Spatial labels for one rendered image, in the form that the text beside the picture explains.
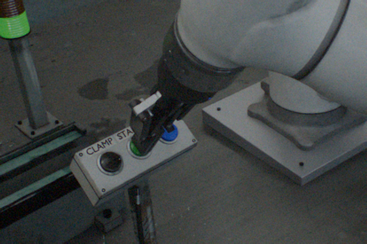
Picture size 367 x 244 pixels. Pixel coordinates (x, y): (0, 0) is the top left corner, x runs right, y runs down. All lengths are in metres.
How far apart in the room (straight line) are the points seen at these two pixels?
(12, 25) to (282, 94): 0.55
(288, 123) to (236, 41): 0.75
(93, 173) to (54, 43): 1.02
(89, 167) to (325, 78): 0.40
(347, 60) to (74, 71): 1.19
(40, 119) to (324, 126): 0.61
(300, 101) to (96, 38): 0.77
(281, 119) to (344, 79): 0.74
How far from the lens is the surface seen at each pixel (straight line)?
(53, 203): 1.13
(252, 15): 0.56
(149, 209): 1.00
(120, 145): 0.91
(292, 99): 1.29
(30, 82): 1.44
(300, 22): 0.57
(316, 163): 1.27
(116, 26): 1.92
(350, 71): 0.60
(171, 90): 0.71
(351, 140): 1.34
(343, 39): 0.59
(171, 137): 0.93
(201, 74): 0.65
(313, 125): 1.32
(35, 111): 1.47
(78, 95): 1.60
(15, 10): 1.36
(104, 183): 0.88
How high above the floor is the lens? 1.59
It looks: 33 degrees down
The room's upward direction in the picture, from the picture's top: 6 degrees counter-clockwise
